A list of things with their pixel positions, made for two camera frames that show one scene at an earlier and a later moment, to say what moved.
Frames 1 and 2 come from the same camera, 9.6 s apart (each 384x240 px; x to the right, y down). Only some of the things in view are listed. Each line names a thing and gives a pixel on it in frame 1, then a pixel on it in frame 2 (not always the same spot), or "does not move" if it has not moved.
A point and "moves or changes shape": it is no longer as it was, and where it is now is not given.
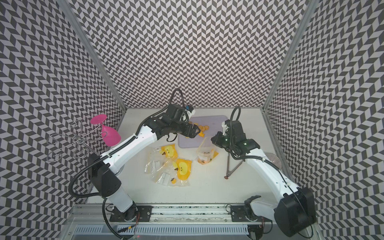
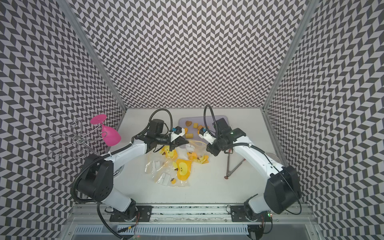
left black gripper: (193, 133) -> (175, 143)
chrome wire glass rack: (78, 140) does not move
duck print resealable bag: (206, 152) moves or changes shape
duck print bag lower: (168, 171) does not move
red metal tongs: (228, 173) does not move
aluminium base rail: (94, 222) does not move
